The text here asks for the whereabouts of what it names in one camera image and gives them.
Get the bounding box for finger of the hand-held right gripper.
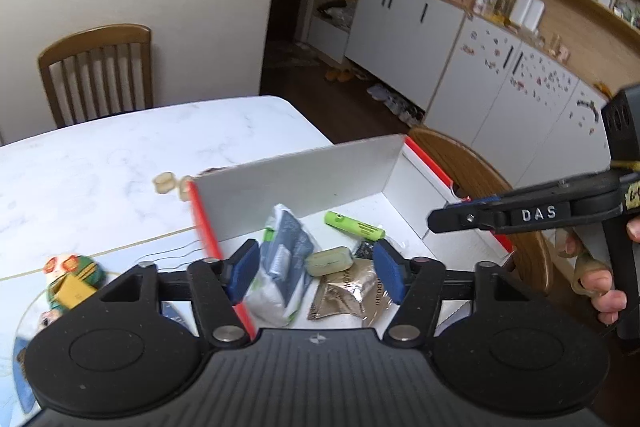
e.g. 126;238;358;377
427;203;503;236
442;174;583;210

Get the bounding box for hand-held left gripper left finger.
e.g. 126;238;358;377
95;239;261;351

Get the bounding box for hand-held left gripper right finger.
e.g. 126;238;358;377
372;239;544;351

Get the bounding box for silver foil packet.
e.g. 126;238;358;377
307;264;397;324

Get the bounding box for green tube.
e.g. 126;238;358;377
324;211;387;243

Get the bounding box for beige soap bar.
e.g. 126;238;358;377
304;246;356;278

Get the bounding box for white and red cardboard box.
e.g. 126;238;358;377
187;134;517;339

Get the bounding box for painted green figurine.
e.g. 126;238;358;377
43;255;106;309

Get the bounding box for yellow small box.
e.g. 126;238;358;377
54;275;99;309

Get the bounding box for person's right hand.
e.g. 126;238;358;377
555;229;629;326

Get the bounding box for light brown wooden chair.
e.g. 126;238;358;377
407;126;555;294

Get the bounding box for white cabinet with stickers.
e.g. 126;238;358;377
424;14;615;188

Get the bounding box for white shoes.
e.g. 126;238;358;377
366;83;427;126

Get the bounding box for yellow slippers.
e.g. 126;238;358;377
324;66;369;83

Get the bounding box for lower white cabinet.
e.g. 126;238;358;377
344;0;467;108

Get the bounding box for grey doormat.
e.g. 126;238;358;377
261;41;322;68

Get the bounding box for low white shoe cabinet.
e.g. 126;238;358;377
305;9;352;66

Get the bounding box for dark wooden slatted chair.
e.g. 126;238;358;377
37;24;154;128

